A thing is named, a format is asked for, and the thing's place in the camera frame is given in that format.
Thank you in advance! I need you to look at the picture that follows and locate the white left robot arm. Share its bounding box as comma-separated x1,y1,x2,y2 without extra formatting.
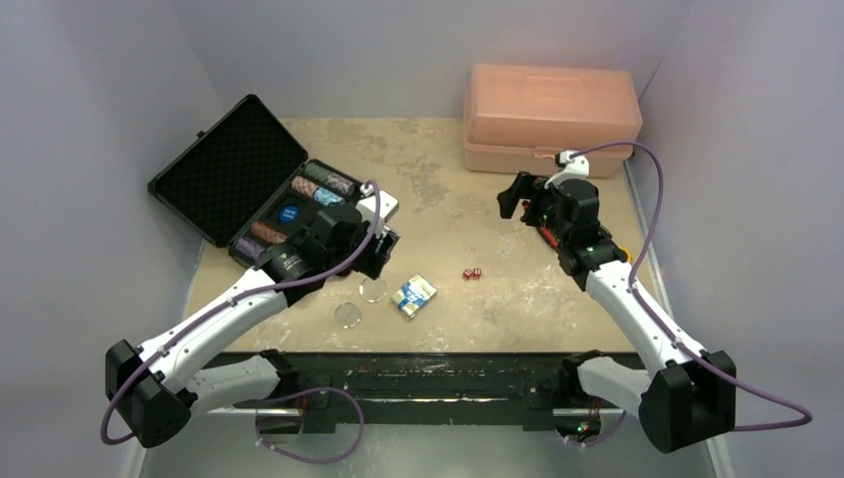
100,192,399,448

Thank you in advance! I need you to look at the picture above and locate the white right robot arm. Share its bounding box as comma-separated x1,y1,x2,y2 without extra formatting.
497,171,737,453

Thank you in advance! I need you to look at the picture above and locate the black poker set case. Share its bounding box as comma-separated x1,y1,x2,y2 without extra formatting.
147,94,362,268

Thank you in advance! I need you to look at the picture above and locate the blue chip stack lower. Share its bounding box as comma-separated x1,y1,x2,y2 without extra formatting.
313,187,344,206

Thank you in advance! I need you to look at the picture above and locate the blue dealer button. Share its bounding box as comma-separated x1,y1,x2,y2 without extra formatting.
278,204,301,223

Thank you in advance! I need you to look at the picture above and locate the brown chip stack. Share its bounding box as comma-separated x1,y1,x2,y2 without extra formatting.
250,221,287,245

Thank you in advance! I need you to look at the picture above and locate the clear round disc upper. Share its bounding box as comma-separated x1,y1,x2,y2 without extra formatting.
358,278,388,303

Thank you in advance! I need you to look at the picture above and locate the clear round disc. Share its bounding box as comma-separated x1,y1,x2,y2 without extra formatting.
334,302,362,330
358,278,388,303

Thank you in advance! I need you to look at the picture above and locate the pink plastic toolbox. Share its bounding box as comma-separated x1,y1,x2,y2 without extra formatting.
463,64,643,178

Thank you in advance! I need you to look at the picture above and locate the yellow tape measure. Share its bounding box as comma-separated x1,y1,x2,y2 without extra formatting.
619,246,634,263

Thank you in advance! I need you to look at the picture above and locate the clear round disc lower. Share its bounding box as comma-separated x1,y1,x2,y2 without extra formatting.
334,302,362,330

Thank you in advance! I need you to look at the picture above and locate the purple chip stack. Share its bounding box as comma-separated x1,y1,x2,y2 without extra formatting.
234,237,265,261

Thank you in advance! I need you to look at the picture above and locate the blue striped card deck box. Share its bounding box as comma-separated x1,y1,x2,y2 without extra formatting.
390,274,438,320

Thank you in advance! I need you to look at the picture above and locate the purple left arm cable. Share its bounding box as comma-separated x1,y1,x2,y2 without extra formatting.
100,179,384,465

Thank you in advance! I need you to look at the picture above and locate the black table edge rail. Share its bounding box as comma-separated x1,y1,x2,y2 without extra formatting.
229,353,619,433

